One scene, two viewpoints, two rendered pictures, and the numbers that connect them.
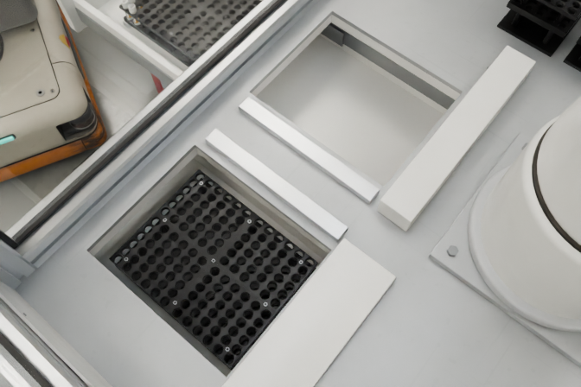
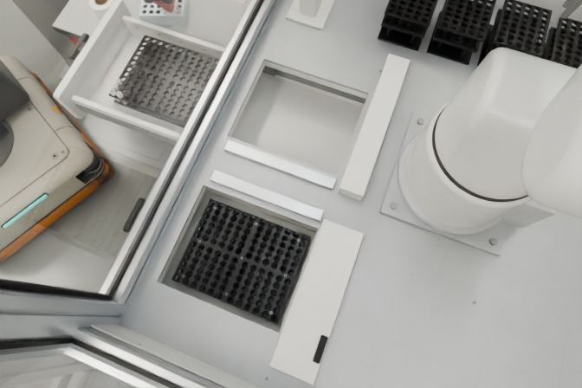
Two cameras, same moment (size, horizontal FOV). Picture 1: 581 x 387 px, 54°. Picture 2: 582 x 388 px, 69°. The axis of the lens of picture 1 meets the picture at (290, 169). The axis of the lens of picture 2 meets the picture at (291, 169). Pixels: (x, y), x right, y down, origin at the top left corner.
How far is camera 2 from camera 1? 0.14 m
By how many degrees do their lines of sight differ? 9
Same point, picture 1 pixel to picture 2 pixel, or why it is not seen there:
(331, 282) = (325, 250)
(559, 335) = (471, 238)
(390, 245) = (353, 213)
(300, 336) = (316, 292)
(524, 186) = (431, 163)
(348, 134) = (299, 138)
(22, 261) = (119, 306)
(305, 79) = (257, 107)
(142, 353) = (219, 336)
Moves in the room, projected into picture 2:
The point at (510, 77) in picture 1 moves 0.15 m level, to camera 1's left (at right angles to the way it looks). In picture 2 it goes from (397, 76) to (329, 96)
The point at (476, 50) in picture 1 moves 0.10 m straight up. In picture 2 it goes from (369, 60) to (377, 30)
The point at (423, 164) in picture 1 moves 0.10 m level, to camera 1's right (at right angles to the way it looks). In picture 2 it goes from (359, 154) to (407, 139)
